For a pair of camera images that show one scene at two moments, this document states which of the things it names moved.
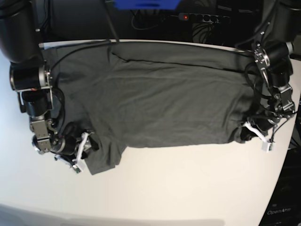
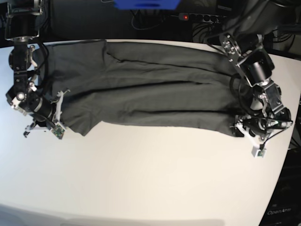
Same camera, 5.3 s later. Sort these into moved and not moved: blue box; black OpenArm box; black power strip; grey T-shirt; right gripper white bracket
Moved: grey T-shirt; right gripper white bracket
Not moved: blue box; black power strip; black OpenArm box
